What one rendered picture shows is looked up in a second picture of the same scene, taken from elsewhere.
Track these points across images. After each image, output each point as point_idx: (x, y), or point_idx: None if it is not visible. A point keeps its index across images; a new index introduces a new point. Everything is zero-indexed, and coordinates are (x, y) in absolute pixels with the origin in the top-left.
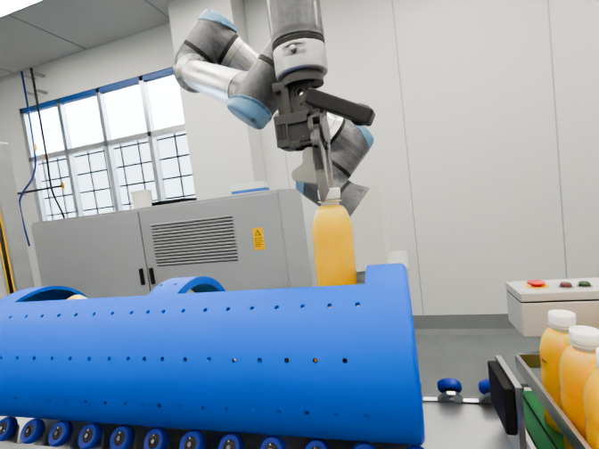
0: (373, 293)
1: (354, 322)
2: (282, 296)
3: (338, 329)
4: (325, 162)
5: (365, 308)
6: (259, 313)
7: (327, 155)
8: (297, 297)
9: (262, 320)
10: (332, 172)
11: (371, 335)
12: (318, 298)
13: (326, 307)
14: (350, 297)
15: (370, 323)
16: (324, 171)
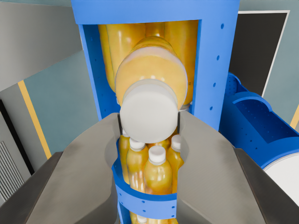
0: (216, 7)
1: (231, 28)
2: (203, 109)
3: (230, 44)
4: (196, 164)
5: (226, 16)
6: (212, 119)
7: (109, 198)
8: (206, 94)
9: (216, 114)
10: (82, 145)
11: (236, 10)
12: (211, 71)
13: (219, 60)
14: (216, 35)
15: (234, 11)
16: (229, 142)
